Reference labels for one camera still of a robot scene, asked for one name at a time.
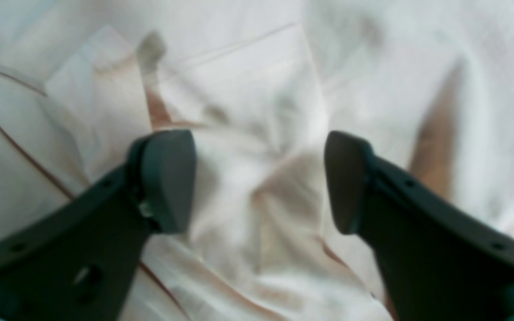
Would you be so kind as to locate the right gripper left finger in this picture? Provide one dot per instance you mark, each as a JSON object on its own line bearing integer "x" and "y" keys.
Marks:
{"x": 78, "y": 264}

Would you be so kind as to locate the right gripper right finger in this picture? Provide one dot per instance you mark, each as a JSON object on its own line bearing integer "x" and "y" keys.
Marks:
{"x": 437, "y": 263}

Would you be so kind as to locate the peach t-shirt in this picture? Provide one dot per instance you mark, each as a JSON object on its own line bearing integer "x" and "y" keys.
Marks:
{"x": 430, "y": 83}

